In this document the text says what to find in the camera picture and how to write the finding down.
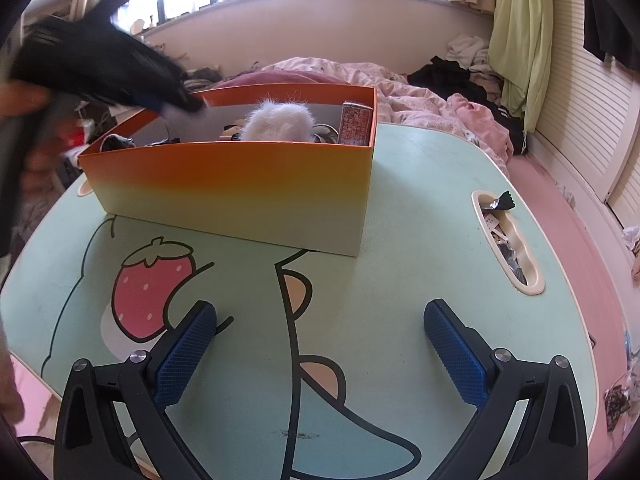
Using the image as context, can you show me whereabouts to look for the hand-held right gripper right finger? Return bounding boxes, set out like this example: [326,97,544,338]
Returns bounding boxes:
[423,299,590,480]

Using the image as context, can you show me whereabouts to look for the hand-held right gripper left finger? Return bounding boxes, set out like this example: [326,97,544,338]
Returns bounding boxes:
[54,301,218,480]

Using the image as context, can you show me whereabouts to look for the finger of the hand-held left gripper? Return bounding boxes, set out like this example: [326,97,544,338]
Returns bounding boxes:
[145,52,208,116]

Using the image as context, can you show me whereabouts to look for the black plush doll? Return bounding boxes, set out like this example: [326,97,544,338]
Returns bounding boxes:
[100,134,138,152]

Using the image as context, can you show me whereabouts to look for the orange cardboard box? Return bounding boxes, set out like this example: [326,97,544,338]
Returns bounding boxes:
[77,84,378,258]

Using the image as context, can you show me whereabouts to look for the fluffy white fur pom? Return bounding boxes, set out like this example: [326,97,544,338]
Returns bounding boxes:
[242,91,321,142]

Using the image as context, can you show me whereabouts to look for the red printed packet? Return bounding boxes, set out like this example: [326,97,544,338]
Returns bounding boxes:
[337,101,373,147]

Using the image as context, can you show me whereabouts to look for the mint cartoon print desktop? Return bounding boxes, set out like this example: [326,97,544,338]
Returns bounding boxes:
[0,122,601,480]

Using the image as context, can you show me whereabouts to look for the person's left hand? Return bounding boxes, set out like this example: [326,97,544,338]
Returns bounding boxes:
[0,82,51,117]

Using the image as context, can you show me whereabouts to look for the dark pink pillow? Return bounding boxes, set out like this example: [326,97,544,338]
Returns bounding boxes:
[212,70,346,92]

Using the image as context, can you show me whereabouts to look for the pile of small wrappers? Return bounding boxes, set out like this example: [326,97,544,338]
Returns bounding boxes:
[482,210,528,286]

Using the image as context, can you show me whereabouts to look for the pink floral quilt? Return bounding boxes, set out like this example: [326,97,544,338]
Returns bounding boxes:
[262,57,513,171]

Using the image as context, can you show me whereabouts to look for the cream louvered closet doors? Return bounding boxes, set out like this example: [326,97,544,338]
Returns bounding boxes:
[522,0,640,231]

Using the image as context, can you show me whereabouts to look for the black clothes pile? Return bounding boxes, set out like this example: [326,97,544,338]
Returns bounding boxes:
[407,56,526,148]

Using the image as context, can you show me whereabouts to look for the white clothes pile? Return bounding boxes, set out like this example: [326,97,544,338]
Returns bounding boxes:
[445,35,503,91]

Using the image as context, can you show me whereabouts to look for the green hanging garment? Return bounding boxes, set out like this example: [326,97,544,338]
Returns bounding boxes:
[487,0,556,133]

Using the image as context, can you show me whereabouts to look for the black hanging garment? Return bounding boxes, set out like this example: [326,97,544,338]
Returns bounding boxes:
[582,0,640,68]

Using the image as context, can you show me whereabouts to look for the black cable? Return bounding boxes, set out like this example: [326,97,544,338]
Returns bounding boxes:
[17,430,138,456]

